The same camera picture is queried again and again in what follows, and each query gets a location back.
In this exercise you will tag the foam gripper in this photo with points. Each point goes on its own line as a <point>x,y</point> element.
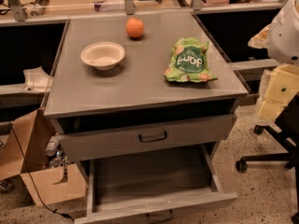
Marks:
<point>285,39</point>

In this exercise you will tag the grey drawer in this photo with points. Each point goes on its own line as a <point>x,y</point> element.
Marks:
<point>142,138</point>
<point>153,187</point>

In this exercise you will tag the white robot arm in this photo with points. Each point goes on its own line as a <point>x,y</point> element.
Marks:
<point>280,38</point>

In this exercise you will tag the grey drawer cabinet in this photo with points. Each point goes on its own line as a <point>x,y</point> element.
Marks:
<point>135,92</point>

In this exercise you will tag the grey top drawer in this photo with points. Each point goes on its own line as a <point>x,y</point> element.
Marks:
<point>142,138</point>

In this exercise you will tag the black office chair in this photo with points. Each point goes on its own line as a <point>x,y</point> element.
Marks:
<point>288,137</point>

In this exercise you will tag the green snack bag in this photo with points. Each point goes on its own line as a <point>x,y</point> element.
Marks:
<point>188,62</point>

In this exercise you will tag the orange fruit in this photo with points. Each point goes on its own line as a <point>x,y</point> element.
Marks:
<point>134,27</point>

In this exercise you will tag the white paper bowl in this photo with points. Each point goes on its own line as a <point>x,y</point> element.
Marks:
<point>103,55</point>

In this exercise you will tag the plastic bottle in box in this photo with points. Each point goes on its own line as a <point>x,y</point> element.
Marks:
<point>52,146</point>

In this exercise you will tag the black white handheld tool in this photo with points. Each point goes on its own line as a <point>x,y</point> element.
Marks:
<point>39,7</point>

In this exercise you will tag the brown cardboard box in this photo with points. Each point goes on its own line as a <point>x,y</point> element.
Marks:
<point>24,155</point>

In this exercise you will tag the white plastic bracket part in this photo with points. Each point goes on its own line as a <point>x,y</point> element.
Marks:
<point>36,80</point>

